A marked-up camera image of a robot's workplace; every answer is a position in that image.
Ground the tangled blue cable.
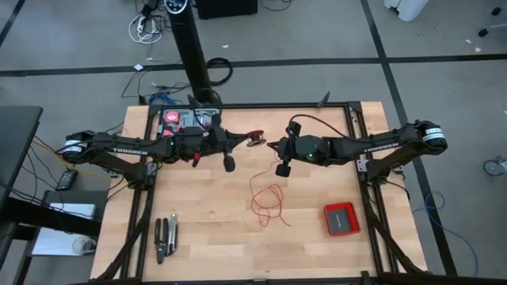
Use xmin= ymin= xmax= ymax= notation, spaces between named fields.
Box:
xmin=148 ymin=91 xmax=183 ymax=106

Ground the red square tray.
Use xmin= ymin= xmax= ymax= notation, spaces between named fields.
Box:
xmin=323 ymin=202 xmax=361 ymax=238

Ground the black coiled cable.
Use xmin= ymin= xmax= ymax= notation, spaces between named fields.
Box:
xmin=205 ymin=57 xmax=234 ymax=87

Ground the clear plastic cup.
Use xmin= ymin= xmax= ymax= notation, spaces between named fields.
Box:
xmin=71 ymin=235 xmax=97 ymax=256

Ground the black tower fan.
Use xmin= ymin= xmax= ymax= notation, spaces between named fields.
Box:
xmin=163 ymin=0 xmax=223 ymax=106

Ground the yellow cable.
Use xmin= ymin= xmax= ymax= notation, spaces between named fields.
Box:
xmin=31 ymin=138 xmax=114 ymax=181

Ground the black power adapter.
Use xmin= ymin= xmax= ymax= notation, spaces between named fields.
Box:
xmin=55 ymin=169 xmax=78 ymax=192

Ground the grey caster wheel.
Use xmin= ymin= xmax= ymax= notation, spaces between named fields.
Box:
xmin=482 ymin=155 xmax=507 ymax=177

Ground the grey tool kit case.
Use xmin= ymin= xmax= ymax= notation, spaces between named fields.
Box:
xmin=157 ymin=108 xmax=221 ymax=138

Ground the thin red wire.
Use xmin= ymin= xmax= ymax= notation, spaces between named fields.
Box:
xmin=247 ymin=130 xmax=293 ymax=229

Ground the black desk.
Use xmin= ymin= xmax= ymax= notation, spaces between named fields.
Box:
xmin=0 ymin=104 xmax=103 ymax=285

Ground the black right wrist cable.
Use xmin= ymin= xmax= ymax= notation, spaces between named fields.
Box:
xmin=288 ymin=113 xmax=352 ymax=139

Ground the black wire spool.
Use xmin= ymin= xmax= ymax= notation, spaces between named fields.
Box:
xmin=246 ymin=129 xmax=268 ymax=148

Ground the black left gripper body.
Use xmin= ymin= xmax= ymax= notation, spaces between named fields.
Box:
xmin=208 ymin=114 xmax=237 ymax=173

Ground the black floor box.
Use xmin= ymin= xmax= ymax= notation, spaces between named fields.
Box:
xmin=196 ymin=0 xmax=258 ymax=20

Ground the office chair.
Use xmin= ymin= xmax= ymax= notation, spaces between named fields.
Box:
xmin=477 ymin=6 xmax=507 ymax=39

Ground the dark grey rectangular block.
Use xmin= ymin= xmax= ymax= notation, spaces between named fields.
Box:
xmin=327 ymin=207 xmax=353 ymax=234

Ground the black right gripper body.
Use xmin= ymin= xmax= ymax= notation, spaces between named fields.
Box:
xmin=276 ymin=121 xmax=302 ymax=178

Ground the long blue cable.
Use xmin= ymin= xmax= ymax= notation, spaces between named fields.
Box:
xmin=411 ymin=192 xmax=480 ymax=277

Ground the black wire stripper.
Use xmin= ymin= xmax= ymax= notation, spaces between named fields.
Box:
xmin=154 ymin=217 xmax=170 ymax=265

